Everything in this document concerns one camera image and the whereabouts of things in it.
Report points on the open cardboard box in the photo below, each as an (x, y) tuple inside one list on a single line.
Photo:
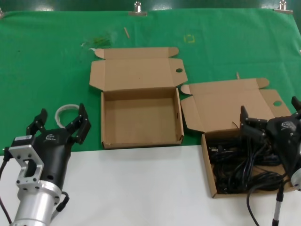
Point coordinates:
[(223, 103), (138, 117)]

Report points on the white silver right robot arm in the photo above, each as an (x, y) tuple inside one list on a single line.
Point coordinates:
[(296, 179)]

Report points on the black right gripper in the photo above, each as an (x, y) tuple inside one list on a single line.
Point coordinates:
[(287, 139)]

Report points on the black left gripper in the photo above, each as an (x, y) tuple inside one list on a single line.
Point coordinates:
[(56, 153)]

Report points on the green table cloth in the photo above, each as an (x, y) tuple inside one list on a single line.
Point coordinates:
[(47, 58)]

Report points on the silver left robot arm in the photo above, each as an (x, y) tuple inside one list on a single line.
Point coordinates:
[(35, 207)]

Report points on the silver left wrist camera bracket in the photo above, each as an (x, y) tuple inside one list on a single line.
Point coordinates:
[(16, 153)]

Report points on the small wooden stick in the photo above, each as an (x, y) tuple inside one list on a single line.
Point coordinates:
[(238, 75), (126, 32)]

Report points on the white paper scrap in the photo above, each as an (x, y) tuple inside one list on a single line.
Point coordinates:
[(92, 49)]

